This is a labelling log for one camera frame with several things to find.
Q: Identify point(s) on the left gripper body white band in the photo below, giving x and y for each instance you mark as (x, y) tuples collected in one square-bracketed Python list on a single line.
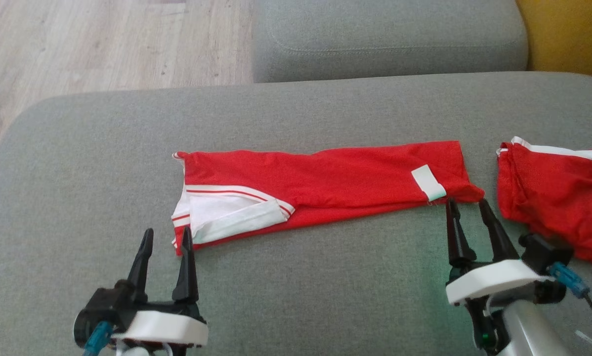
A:
[(167, 326)]

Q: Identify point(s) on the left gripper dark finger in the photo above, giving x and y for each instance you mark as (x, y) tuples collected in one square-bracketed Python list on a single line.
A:
[(186, 267), (141, 267)]

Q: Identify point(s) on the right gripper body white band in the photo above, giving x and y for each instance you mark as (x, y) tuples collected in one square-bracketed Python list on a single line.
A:
[(493, 282)]

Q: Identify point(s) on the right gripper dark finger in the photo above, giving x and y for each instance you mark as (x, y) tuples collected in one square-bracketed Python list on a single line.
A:
[(498, 232), (458, 237)]

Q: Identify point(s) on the red shorts with white trim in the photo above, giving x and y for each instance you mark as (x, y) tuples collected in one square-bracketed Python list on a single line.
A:
[(553, 198)]

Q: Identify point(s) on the red basketball jersey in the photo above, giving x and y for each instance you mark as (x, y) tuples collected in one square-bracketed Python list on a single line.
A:
[(325, 183)]

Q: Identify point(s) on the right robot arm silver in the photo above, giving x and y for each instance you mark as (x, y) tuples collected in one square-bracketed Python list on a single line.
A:
[(533, 331)]

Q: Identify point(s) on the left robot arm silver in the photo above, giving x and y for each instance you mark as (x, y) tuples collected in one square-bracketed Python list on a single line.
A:
[(138, 352)]

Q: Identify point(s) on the large grey sofa seat cushion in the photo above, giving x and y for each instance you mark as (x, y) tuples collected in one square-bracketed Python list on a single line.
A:
[(296, 277)]

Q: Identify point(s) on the yellow upholstered cushion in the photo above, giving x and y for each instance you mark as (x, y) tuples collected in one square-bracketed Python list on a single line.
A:
[(572, 34)]

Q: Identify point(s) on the small grey sofa cushion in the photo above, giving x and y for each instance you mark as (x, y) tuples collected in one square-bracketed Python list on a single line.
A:
[(390, 34)]

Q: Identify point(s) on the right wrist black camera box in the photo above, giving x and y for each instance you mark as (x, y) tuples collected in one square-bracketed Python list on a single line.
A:
[(545, 252)]

